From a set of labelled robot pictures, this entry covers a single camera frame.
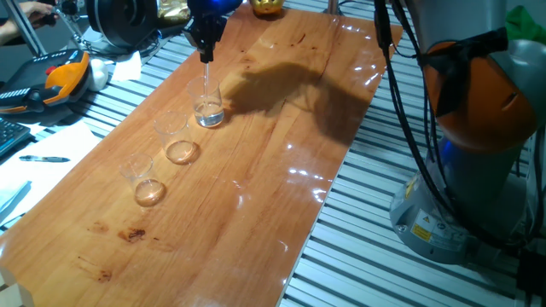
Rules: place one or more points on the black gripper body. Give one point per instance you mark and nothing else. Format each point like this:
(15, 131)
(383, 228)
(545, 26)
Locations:
(211, 10)

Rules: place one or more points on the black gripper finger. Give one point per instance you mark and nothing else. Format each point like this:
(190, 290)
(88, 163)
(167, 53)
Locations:
(197, 40)
(215, 38)

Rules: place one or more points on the clear glass stirring rod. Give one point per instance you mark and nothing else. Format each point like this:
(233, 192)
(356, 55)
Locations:
(206, 83)

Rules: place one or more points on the black handheld device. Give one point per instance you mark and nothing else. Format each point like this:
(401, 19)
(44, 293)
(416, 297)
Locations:
(49, 19)

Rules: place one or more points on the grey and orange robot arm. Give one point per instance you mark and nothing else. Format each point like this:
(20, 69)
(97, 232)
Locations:
(482, 111)

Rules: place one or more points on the large glass beaker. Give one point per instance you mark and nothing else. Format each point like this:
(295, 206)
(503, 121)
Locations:
(209, 111)

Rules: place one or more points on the medium glass beaker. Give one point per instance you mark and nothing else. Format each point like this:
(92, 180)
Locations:
(179, 147)

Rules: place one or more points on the small glass beaker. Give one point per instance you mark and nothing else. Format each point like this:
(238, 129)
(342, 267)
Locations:
(147, 189)

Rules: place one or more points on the person hand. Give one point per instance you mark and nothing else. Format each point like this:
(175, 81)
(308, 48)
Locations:
(34, 10)

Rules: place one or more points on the gold foil bag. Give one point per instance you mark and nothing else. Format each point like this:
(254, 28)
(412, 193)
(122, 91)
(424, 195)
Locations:
(172, 10)

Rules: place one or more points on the golden piggy bank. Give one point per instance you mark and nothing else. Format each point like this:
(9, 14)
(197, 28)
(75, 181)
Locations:
(266, 6)

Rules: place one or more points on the white tissue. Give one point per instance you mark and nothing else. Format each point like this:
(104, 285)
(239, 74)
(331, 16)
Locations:
(126, 67)

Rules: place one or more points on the black round spool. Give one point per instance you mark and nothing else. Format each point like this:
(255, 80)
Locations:
(123, 21)

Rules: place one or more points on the white rounded object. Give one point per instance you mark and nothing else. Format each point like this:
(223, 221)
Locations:
(99, 74)

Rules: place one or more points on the black and orange teach pendant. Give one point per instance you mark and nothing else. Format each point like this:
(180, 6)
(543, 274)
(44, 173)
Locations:
(47, 81)

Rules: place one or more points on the grey metal strut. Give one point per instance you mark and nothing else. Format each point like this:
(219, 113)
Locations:
(25, 30)

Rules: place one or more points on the glossy wooden board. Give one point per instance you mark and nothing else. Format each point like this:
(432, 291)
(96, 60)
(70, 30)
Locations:
(234, 221)

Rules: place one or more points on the white paper sheet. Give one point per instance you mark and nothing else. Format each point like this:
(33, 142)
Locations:
(55, 170)

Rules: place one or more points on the black pen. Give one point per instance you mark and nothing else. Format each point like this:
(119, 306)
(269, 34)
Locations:
(42, 159)

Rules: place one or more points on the black computer keyboard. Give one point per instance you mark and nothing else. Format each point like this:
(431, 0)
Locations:
(10, 134)

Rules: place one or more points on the green cloth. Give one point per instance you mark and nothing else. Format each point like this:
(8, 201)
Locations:
(526, 23)

